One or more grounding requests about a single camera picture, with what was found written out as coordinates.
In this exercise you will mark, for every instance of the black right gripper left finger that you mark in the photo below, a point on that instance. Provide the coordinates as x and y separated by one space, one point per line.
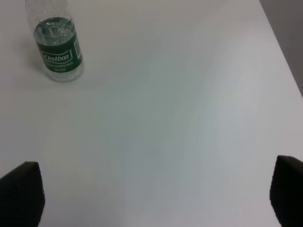
22 196

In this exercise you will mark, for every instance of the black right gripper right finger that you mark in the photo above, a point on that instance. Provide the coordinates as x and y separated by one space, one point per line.
286 191

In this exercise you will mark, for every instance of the clear water bottle green label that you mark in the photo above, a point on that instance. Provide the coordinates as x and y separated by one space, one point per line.
55 35

